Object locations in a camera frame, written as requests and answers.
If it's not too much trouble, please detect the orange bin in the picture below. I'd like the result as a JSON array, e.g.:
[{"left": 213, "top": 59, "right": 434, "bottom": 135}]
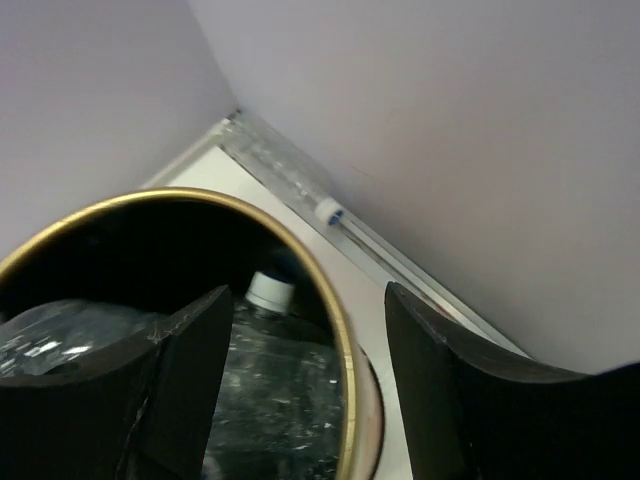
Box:
[{"left": 1, "top": 188, "right": 384, "bottom": 479}]

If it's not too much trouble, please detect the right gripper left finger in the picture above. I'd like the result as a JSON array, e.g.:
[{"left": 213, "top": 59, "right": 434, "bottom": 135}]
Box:
[{"left": 1, "top": 286, "right": 233, "bottom": 479}]

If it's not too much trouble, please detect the clear bottle front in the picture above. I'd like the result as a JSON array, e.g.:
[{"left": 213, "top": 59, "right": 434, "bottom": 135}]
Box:
[{"left": 200, "top": 271, "right": 344, "bottom": 479}]

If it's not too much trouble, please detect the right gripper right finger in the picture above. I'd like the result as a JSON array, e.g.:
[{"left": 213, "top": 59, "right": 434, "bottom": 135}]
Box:
[{"left": 385, "top": 282, "right": 639, "bottom": 479}]

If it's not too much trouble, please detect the clear bottle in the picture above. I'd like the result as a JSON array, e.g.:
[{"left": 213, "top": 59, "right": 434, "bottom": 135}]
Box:
[
  {"left": 200, "top": 271, "right": 344, "bottom": 479},
  {"left": 221, "top": 112, "right": 345, "bottom": 227}
]

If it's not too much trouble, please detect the blue label bottle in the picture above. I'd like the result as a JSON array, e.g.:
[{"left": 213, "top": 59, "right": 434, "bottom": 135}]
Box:
[{"left": 1, "top": 299, "right": 166, "bottom": 378}]

